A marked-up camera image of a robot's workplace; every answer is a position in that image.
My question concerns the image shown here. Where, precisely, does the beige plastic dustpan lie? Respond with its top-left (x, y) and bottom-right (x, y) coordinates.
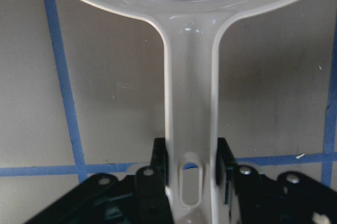
top-left (81, 0), bottom-right (298, 223)

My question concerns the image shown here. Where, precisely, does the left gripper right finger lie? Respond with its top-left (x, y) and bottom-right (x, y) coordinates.
top-left (215, 138), bottom-right (336, 223)

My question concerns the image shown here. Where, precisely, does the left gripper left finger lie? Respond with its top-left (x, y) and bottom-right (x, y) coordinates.
top-left (27, 138), bottom-right (174, 223)

